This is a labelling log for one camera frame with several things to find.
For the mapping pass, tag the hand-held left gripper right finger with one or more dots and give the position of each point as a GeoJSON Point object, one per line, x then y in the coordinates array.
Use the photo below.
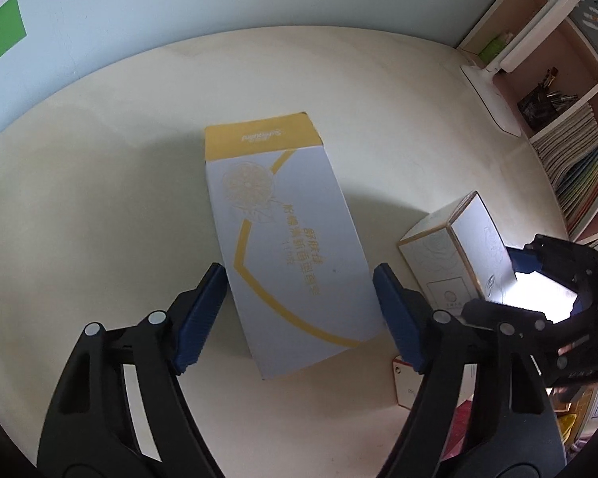
{"type": "Point", "coordinates": [401, 323]}

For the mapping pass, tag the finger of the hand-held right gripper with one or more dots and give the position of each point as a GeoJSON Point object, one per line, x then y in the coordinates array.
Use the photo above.
{"type": "Point", "coordinates": [523, 260]}
{"type": "Point", "coordinates": [498, 312]}

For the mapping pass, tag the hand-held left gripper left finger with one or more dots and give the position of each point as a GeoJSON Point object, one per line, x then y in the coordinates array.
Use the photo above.
{"type": "Point", "coordinates": [199, 326]}

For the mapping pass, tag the small white red-trimmed box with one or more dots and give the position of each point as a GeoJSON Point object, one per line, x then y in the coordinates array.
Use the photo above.
{"type": "Point", "coordinates": [404, 383]}

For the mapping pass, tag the tall white gold-trimmed box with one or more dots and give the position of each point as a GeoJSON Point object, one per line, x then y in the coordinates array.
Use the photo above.
{"type": "Point", "coordinates": [448, 259]}

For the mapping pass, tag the yellow and white box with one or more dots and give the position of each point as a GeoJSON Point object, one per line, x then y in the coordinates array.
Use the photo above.
{"type": "Point", "coordinates": [289, 259]}

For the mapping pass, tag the row of magazines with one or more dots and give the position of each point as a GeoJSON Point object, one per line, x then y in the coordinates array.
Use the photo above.
{"type": "Point", "coordinates": [575, 169]}

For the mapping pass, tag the white desk lamp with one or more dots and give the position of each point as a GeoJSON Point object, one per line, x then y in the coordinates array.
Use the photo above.
{"type": "Point", "coordinates": [498, 104]}

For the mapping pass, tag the dark small shelf items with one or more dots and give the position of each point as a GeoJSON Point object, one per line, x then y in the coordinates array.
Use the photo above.
{"type": "Point", "coordinates": [540, 102]}

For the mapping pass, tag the wooden bookshelf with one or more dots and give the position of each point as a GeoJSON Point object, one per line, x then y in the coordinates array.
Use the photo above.
{"type": "Point", "coordinates": [538, 15]}

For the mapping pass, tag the teal storage basket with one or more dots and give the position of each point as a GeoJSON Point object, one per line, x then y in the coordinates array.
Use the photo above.
{"type": "Point", "coordinates": [593, 5]}

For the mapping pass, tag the green striped wall poster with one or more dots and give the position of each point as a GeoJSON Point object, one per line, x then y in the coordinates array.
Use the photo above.
{"type": "Point", "coordinates": [2, 35]}

